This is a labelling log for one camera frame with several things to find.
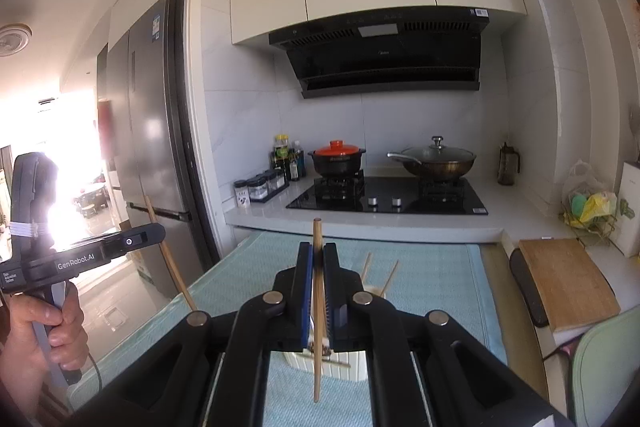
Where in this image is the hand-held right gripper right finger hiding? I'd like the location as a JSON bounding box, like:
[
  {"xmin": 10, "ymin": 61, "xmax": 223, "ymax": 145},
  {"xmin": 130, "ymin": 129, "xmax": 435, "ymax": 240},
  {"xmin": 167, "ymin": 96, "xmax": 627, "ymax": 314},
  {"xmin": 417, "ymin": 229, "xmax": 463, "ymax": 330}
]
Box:
[{"xmin": 323, "ymin": 244, "xmax": 574, "ymax": 427}]

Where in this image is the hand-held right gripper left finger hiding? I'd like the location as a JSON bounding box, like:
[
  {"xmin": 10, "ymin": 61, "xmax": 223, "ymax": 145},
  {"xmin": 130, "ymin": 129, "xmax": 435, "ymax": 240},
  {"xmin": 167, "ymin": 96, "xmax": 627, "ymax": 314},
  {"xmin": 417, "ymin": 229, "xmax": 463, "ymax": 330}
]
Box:
[{"xmin": 65, "ymin": 243, "xmax": 314, "ymax": 427}]

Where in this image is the cream ribbed utensil holder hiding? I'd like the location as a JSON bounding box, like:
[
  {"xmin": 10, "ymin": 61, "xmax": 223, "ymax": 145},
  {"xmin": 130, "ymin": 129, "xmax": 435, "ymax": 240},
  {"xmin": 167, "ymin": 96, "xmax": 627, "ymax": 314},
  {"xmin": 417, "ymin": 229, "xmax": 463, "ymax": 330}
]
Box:
[{"xmin": 282, "ymin": 282, "xmax": 389, "ymax": 383}]

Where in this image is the person's left forearm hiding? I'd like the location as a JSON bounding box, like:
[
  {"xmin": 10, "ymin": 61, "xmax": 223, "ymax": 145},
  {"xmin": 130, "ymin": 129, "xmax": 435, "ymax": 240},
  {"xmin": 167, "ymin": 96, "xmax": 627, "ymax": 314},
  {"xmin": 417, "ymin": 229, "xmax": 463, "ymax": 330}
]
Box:
[{"xmin": 0, "ymin": 372, "xmax": 39, "ymax": 422}]

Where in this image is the person's left hand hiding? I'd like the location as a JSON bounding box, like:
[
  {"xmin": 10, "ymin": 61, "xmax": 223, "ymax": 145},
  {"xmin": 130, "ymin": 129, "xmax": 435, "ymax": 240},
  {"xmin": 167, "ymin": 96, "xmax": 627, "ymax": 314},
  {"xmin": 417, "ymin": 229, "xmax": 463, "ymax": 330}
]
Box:
[{"xmin": 0, "ymin": 288, "xmax": 89, "ymax": 411}]

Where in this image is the light blue woven mat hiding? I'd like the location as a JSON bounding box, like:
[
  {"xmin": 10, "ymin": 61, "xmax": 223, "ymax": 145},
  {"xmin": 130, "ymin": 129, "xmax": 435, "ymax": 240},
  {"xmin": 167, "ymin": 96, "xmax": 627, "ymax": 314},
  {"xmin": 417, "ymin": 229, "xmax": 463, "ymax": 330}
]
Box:
[{"xmin": 67, "ymin": 229, "xmax": 509, "ymax": 427}]

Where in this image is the black gas stove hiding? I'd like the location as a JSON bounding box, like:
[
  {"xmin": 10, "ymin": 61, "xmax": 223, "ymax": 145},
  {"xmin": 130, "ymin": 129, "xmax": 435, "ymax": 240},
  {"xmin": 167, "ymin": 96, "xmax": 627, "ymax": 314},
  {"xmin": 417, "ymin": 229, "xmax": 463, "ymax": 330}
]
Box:
[{"xmin": 285, "ymin": 169, "xmax": 489, "ymax": 216}]

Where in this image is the rack of spice jars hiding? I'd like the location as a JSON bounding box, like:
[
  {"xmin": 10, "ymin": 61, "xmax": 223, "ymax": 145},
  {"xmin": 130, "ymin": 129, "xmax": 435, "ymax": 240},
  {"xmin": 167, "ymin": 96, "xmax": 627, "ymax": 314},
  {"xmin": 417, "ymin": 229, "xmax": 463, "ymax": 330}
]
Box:
[{"xmin": 233, "ymin": 169, "xmax": 290, "ymax": 208}]

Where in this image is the dark sauce bottle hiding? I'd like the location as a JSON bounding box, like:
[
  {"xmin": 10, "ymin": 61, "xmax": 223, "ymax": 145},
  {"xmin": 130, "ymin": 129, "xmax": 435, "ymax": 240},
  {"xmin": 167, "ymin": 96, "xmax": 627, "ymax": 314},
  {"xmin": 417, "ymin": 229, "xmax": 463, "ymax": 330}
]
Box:
[{"xmin": 289, "ymin": 139, "xmax": 305, "ymax": 182}]

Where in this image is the red hanging decoration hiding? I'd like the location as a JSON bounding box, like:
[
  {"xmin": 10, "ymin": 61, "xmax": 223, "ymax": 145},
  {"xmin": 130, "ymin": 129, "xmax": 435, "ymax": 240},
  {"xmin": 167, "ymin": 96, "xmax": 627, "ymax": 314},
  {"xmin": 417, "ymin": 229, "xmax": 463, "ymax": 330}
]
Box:
[{"xmin": 97, "ymin": 99, "xmax": 116, "ymax": 170}]

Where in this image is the black clay pot orange lid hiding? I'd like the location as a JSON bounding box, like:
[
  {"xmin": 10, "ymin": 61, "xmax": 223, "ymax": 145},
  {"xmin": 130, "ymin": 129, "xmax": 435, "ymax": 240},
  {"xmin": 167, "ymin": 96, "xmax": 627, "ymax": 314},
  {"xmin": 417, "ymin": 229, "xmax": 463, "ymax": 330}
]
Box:
[{"xmin": 307, "ymin": 140, "xmax": 367, "ymax": 178}]

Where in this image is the yellow cap bottle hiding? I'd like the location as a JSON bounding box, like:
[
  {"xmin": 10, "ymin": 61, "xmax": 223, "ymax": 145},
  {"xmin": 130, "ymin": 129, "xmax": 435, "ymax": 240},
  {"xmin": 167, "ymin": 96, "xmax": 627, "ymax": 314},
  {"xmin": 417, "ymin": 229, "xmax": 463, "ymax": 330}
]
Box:
[{"xmin": 272, "ymin": 134, "xmax": 291, "ymax": 174}]

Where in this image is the silver refrigerator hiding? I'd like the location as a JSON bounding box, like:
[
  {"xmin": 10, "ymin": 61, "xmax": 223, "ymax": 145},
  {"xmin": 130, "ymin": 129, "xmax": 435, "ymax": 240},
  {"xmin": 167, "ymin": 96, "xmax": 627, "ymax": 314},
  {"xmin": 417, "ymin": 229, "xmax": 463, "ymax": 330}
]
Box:
[{"xmin": 106, "ymin": 0, "xmax": 194, "ymax": 304}]

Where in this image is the black wok with glass lid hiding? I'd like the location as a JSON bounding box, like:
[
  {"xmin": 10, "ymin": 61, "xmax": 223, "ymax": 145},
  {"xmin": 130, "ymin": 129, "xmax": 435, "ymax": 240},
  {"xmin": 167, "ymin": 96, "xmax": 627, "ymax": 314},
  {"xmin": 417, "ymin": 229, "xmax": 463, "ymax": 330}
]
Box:
[{"xmin": 386, "ymin": 136, "xmax": 478, "ymax": 180}]

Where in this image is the black oblong pad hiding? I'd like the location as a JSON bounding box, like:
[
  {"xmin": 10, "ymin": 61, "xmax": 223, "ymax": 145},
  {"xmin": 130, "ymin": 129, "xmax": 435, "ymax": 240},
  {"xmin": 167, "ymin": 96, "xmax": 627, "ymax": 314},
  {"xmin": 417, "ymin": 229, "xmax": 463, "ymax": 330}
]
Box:
[{"xmin": 509, "ymin": 248, "xmax": 551, "ymax": 328}]

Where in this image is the brown pitcher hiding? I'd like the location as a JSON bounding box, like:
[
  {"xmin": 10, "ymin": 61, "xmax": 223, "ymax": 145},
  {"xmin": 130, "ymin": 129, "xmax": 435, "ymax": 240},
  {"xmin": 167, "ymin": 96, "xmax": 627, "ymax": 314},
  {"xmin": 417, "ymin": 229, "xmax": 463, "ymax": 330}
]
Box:
[{"xmin": 497, "ymin": 142, "xmax": 521, "ymax": 187}]

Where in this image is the round ceiling light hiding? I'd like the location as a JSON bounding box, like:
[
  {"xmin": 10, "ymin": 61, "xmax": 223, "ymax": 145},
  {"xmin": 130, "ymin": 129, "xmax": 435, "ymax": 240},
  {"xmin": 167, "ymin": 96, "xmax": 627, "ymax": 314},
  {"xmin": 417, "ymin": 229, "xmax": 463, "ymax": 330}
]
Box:
[{"xmin": 0, "ymin": 24, "xmax": 34, "ymax": 58}]

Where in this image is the wooden cutting board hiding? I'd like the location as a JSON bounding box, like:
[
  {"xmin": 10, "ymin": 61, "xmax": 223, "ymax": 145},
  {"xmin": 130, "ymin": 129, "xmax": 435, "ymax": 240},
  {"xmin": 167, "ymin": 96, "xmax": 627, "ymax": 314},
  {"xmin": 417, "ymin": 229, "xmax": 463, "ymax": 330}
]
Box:
[{"xmin": 518, "ymin": 237, "xmax": 622, "ymax": 334}]

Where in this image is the black range hood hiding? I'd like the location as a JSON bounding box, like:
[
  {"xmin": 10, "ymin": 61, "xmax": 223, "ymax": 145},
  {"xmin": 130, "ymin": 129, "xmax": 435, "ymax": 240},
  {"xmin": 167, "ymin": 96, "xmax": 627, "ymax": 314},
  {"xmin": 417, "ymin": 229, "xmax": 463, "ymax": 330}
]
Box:
[{"xmin": 268, "ymin": 9, "xmax": 491, "ymax": 100}]

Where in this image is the yellow plastic bag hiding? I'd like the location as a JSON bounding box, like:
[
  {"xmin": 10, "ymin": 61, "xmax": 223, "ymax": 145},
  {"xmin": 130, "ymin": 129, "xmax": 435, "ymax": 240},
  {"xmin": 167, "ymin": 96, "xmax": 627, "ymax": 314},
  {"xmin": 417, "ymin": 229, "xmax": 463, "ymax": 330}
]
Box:
[{"xmin": 562, "ymin": 189, "xmax": 624, "ymax": 233}]

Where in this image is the mint green chair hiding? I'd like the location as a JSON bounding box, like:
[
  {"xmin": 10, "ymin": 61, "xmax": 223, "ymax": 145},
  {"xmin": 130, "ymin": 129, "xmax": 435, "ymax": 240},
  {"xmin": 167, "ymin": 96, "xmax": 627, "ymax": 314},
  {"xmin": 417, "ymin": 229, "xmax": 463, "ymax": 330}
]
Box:
[{"xmin": 572, "ymin": 306, "xmax": 640, "ymax": 427}]

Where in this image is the white box appliance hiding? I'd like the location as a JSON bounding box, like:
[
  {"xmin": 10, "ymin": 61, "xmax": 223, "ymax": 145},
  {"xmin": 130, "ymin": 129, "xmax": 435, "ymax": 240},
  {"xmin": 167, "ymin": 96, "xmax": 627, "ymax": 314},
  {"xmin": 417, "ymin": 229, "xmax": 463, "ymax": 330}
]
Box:
[{"xmin": 617, "ymin": 161, "xmax": 640, "ymax": 258}]

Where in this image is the black cable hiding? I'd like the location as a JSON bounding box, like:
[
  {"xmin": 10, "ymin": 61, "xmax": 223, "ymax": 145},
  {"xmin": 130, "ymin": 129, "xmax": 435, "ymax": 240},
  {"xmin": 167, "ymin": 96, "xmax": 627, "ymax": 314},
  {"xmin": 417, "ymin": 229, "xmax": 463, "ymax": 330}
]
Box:
[{"xmin": 87, "ymin": 351, "xmax": 104, "ymax": 397}]

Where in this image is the dark door frame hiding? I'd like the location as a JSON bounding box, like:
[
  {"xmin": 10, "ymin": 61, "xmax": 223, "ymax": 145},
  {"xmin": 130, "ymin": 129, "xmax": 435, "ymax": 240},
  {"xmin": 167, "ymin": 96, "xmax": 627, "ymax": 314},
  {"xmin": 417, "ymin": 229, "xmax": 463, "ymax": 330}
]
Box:
[{"xmin": 30, "ymin": 0, "xmax": 221, "ymax": 271}]

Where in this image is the gold wire basket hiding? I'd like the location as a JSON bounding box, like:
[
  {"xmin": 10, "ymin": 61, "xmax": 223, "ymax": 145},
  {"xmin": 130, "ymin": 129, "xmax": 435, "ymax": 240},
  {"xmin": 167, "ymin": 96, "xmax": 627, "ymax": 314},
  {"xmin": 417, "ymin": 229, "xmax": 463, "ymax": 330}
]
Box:
[{"xmin": 561, "ymin": 202, "xmax": 622, "ymax": 249}]

